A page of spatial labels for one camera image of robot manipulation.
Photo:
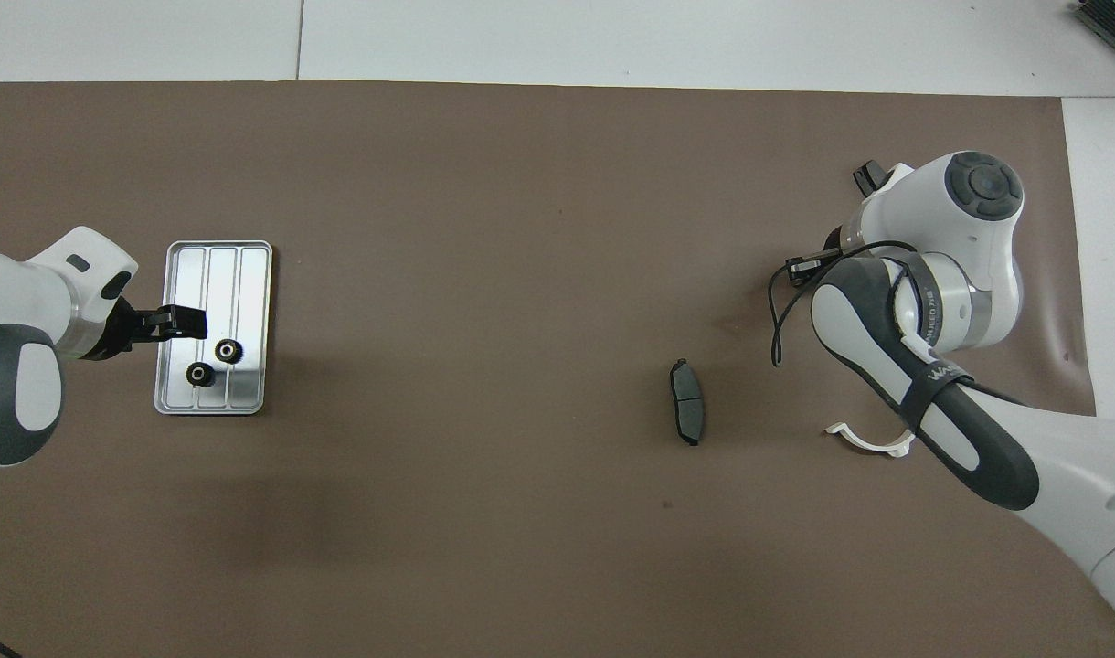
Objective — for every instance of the long grey brake pad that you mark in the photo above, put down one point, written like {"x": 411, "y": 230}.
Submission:
{"x": 688, "y": 402}

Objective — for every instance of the large black bearing gear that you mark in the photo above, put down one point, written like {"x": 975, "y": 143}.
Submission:
{"x": 199, "y": 374}
{"x": 228, "y": 350}

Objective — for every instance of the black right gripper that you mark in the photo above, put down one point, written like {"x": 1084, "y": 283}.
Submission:
{"x": 837, "y": 245}

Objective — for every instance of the white curved plastic bracket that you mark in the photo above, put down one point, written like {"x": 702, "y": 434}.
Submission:
{"x": 873, "y": 447}

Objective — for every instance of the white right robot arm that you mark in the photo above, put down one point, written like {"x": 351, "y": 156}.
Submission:
{"x": 1051, "y": 448}

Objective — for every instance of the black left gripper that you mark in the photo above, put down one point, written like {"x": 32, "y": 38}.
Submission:
{"x": 126, "y": 327}

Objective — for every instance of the short grey brake pad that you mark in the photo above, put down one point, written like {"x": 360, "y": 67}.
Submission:
{"x": 870, "y": 175}

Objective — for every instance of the brown table mat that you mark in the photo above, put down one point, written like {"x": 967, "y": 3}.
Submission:
{"x": 567, "y": 164}

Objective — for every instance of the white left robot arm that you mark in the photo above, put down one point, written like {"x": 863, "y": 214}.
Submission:
{"x": 18, "y": 292}

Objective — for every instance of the silver metal tray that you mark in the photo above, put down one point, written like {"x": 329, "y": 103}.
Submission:
{"x": 247, "y": 274}

